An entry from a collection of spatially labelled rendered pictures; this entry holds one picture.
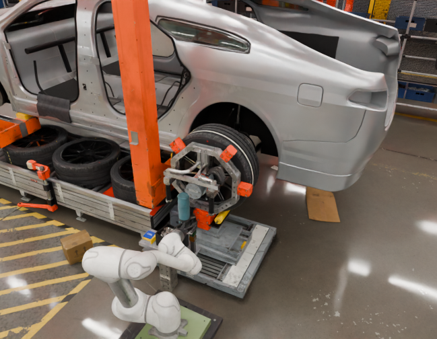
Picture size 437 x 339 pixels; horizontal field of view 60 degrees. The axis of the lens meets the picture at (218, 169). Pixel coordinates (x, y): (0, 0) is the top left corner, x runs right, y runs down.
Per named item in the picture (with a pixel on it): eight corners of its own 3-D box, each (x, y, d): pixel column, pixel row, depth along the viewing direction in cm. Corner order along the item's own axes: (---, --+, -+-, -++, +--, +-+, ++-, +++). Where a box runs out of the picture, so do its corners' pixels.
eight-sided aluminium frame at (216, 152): (239, 215, 287) (242, 153, 258) (236, 220, 281) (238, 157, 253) (176, 196, 306) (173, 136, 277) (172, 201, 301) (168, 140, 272)
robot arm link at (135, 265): (158, 249, 182) (131, 246, 184) (147, 257, 164) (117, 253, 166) (156, 276, 182) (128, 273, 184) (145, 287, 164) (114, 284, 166)
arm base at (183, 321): (179, 349, 219) (178, 343, 216) (147, 333, 227) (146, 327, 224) (194, 324, 233) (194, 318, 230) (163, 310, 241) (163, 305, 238)
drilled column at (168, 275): (178, 282, 305) (175, 243, 283) (171, 291, 297) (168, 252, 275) (167, 278, 308) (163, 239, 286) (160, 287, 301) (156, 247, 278)
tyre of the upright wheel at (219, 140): (222, 208, 325) (277, 173, 284) (210, 224, 307) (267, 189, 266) (170, 151, 319) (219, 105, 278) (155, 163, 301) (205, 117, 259)
